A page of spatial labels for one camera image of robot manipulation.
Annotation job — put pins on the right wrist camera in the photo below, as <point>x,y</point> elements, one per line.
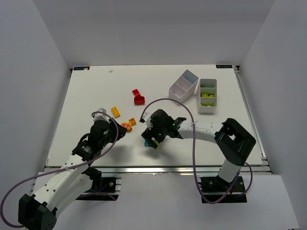
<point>146,118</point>

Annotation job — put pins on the red rounded lego piece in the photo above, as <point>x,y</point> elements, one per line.
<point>139,100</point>

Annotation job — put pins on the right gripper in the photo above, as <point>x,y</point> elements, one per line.
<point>150,135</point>

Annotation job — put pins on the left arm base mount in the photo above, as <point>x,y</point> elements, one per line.
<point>103,188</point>

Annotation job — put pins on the blue table label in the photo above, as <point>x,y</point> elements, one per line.
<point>223,66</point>
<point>81,68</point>

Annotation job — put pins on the orange small lego brick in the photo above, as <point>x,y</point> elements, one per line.
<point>132,121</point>

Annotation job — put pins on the left blue table label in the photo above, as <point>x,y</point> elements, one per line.
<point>81,68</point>

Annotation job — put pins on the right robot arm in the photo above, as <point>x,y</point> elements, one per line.
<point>233,140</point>

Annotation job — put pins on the yellow long lego brick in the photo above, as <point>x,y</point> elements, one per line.
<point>115,112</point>

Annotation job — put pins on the small red lego brick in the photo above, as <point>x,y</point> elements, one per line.
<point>136,92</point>

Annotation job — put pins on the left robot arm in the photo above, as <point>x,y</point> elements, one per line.
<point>40,210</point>

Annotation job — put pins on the right blue table label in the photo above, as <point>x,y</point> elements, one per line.
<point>223,66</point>

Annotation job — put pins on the orange printed round lego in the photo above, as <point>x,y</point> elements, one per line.
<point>128,126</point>

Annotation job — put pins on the tilted white divided container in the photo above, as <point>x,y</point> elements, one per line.
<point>184,87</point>

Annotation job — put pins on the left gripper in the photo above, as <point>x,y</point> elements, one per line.
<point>117,131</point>

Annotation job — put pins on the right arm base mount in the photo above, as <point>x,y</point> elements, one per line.
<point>213,190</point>

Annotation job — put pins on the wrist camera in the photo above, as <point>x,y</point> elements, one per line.
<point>100,115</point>
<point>146,118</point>

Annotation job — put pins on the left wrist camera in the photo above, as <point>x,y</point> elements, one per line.
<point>100,115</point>

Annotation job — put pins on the upright white divided container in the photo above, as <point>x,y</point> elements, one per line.
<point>208,86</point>

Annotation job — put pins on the lime long lego brick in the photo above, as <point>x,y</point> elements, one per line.
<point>208,105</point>

